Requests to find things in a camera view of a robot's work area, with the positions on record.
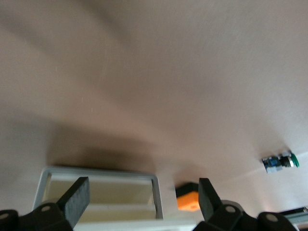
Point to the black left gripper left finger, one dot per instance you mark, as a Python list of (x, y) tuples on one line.
[(74, 204)]

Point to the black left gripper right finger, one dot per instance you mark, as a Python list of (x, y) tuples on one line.
[(209, 204)]

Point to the orange box with round hole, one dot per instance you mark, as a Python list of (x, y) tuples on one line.
[(186, 199)]

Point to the brown table cover sheet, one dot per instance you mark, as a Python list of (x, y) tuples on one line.
[(154, 72)]

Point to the green push button switch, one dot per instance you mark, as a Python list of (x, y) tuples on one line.
[(279, 162)]

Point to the aluminium frame profile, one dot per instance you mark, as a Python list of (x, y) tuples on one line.
[(298, 215)]

